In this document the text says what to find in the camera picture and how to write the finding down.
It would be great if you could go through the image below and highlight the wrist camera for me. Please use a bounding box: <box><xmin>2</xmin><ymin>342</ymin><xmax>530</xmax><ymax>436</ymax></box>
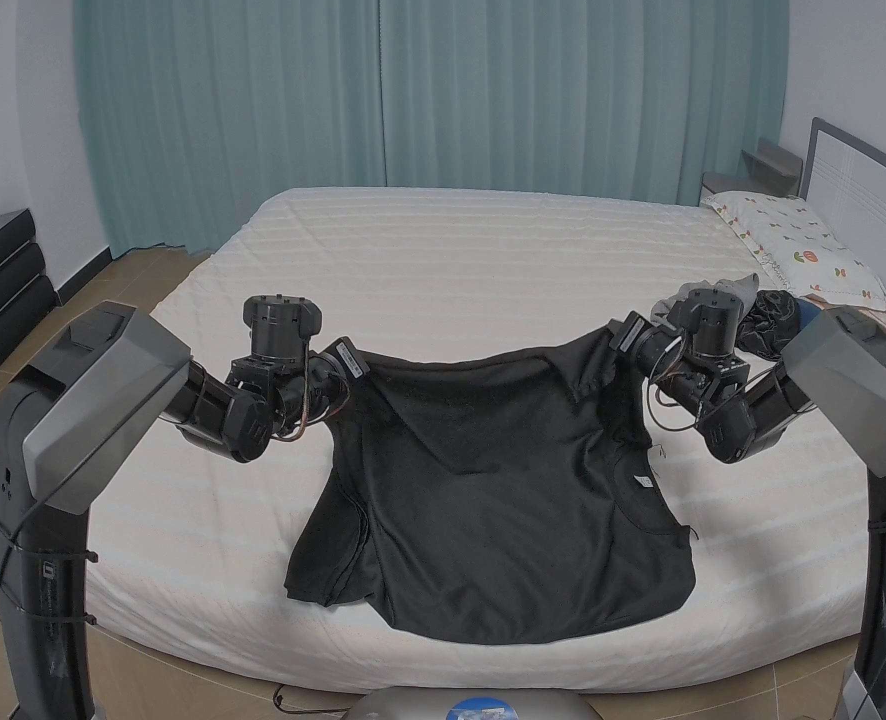
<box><xmin>608</xmin><ymin>310</ymin><xmax>645</xmax><ymax>364</ymax></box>
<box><xmin>334</xmin><ymin>336</ymin><xmax>374</xmax><ymax>383</ymax></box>

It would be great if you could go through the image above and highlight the black T-shirt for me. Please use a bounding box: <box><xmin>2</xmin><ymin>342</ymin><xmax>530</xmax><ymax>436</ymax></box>
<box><xmin>284</xmin><ymin>324</ymin><xmax>698</xmax><ymax>647</ymax></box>

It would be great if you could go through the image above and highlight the blue-green curtain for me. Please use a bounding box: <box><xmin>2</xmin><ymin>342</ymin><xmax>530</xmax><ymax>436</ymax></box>
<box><xmin>74</xmin><ymin>0</ymin><xmax>384</xmax><ymax>259</ymax></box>
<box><xmin>377</xmin><ymin>0</ymin><xmax>789</xmax><ymax>207</ymax></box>

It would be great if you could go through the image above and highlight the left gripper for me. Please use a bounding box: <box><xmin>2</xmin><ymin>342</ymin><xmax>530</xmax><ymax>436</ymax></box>
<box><xmin>309</xmin><ymin>353</ymin><xmax>356</xmax><ymax>418</ymax></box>

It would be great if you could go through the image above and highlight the black cable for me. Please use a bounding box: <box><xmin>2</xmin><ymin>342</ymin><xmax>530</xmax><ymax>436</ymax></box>
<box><xmin>272</xmin><ymin>683</ymin><xmax>350</xmax><ymax>718</ymax></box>

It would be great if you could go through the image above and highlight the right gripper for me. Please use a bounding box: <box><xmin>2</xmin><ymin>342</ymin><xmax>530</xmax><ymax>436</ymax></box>
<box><xmin>636</xmin><ymin>319</ymin><xmax>677</xmax><ymax>382</ymax></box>

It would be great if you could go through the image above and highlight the shiny black garment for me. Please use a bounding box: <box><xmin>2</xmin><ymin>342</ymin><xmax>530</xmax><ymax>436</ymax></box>
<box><xmin>735</xmin><ymin>289</ymin><xmax>800</xmax><ymax>362</ymax></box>

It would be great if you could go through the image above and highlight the grey garment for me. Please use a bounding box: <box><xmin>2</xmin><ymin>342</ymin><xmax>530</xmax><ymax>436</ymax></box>
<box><xmin>653</xmin><ymin>273</ymin><xmax>761</xmax><ymax>315</ymax></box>

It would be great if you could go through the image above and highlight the bed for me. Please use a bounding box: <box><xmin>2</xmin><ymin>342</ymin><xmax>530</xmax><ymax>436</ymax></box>
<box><xmin>83</xmin><ymin>117</ymin><xmax>886</xmax><ymax>696</ymax></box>

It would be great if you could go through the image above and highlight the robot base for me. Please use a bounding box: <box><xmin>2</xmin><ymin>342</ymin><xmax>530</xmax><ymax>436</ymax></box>
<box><xmin>338</xmin><ymin>690</ymin><xmax>594</xmax><ymax>720</ymax></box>

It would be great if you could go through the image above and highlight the grey bedside table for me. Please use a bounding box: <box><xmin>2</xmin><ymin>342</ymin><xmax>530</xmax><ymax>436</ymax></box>
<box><xmin>701</xmin><ymin>139</ymin><xmax>803</xmax><ymax>204</ymax></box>

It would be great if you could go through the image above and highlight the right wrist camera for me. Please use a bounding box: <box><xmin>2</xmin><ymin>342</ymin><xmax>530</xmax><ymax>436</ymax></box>
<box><xmin>608</xmin><ymin>310</ymin><xmax>645</xmax><ymax>364</ymax></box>

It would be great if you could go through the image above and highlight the black chest of drawers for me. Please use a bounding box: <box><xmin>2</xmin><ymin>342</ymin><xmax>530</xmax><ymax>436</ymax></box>
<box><xmin>0</xmin><ymin>208</ymin><xmax>56</xmax><ymax>411</ymax></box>

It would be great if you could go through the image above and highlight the white printed pillow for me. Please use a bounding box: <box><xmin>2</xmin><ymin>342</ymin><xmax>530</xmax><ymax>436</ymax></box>
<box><xmin>701</xmin><ymin>190</ymin><xmax>886</xmax><ymax>309</ymax></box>

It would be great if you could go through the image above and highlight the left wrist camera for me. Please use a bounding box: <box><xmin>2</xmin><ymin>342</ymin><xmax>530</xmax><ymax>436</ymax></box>
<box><xmin>334</xmin><ymin>336</ymin><xmax>374</xmax><ymax>383</ymax></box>

